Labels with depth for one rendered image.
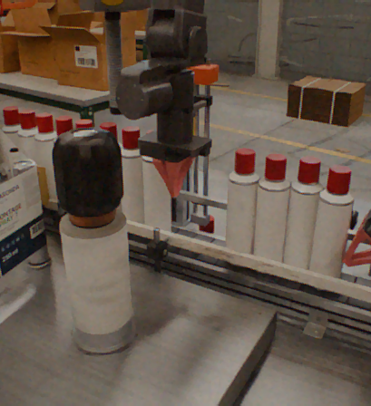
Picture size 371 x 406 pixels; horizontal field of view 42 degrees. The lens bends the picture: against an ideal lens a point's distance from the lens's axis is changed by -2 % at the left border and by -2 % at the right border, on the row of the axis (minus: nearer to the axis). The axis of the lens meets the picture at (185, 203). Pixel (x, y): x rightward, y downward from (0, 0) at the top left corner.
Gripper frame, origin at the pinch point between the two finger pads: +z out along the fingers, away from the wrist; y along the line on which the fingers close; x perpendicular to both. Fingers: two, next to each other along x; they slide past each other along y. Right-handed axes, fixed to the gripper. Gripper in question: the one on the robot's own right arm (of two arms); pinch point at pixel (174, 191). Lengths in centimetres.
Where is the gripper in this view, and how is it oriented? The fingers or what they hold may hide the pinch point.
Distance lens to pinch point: 80.1
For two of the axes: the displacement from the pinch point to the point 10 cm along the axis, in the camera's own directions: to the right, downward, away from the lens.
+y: 8.7, 2.3, -4.4
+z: -0.1, 9.0, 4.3
